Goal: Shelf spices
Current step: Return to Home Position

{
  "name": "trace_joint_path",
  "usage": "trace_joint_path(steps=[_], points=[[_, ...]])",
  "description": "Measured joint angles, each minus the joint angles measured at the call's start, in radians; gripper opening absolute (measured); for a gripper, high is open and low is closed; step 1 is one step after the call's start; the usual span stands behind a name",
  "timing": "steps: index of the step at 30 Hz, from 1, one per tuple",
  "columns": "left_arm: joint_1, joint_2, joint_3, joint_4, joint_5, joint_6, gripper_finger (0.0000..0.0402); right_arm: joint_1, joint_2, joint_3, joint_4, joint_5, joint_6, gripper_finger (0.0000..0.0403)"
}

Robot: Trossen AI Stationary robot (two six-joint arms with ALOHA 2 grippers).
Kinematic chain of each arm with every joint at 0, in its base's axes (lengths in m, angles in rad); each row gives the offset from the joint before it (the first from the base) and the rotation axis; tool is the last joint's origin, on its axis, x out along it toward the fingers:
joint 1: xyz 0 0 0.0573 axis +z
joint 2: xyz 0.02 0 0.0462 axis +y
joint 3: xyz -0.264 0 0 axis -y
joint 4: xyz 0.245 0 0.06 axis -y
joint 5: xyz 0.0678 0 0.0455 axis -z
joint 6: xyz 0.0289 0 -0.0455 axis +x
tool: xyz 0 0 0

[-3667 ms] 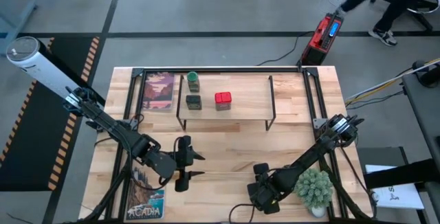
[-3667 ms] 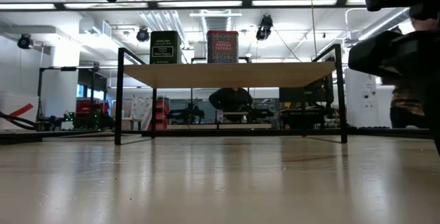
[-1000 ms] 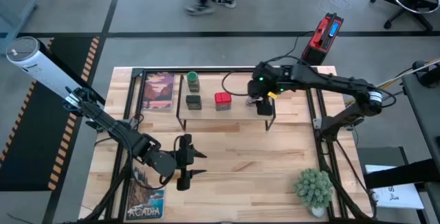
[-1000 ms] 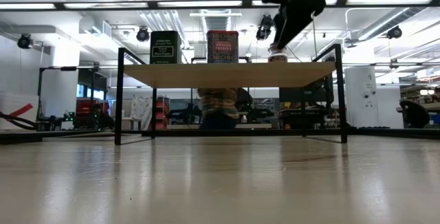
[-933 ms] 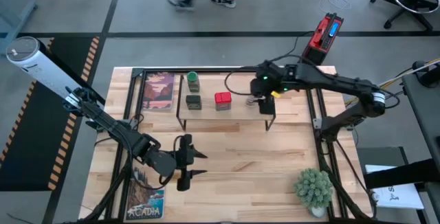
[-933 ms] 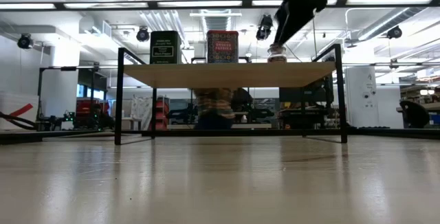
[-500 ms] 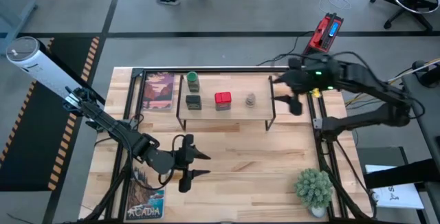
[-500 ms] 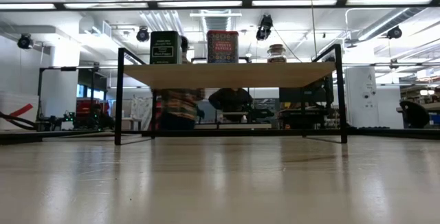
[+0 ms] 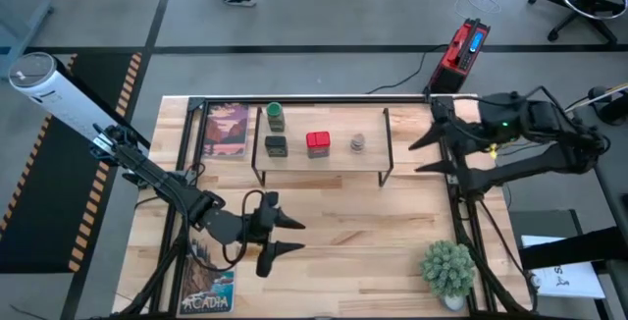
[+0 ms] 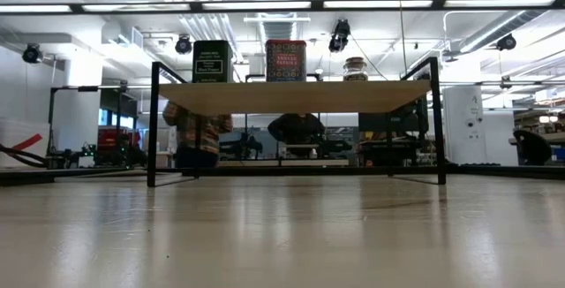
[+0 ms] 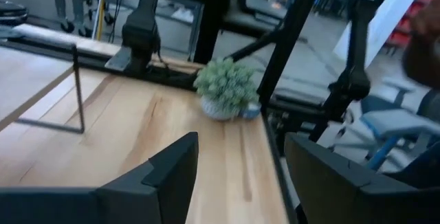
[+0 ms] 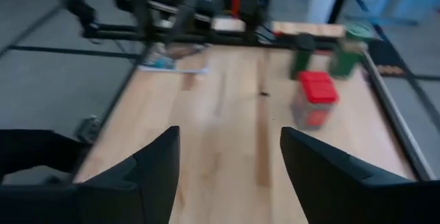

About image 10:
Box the red paprika tin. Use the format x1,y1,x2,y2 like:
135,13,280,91
265,39,308,82

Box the dark green pepper tin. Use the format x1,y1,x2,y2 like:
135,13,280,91
192,39,234,84

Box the wooden shelf with black legs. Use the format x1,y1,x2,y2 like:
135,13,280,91
147,57,447,187

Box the person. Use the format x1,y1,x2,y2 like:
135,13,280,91
162,100,234,169
267,112,326,156
512,128,553,166

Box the background robot workstation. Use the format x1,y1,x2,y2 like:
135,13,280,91
218,133,354,168

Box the brown-lidded glass spice jar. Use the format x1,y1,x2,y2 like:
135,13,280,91
343,57,370,81

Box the black ceiling spotlight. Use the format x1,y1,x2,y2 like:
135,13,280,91
21,43,44,64
496,34,517,52
174,34,193,56
328,18,352,54

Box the dark equipment rack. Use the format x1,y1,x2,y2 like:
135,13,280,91
358,97,429,168

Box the black beam with light strips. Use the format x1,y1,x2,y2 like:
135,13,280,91
0,0,565,14

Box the red tool cabinet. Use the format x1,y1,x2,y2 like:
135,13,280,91
97,128,142,165

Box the white cabinet with symbols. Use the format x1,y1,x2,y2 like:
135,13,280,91
443,85,485,165

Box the black metal rack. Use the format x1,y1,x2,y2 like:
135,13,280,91
48,85,154,168

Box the thin hanging black cable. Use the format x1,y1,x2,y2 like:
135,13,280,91
395,0,410,75

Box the black aluminium table frame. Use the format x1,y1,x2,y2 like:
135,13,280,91
0,163,565,187

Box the black hose bundle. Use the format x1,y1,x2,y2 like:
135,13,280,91
0,143,48,169

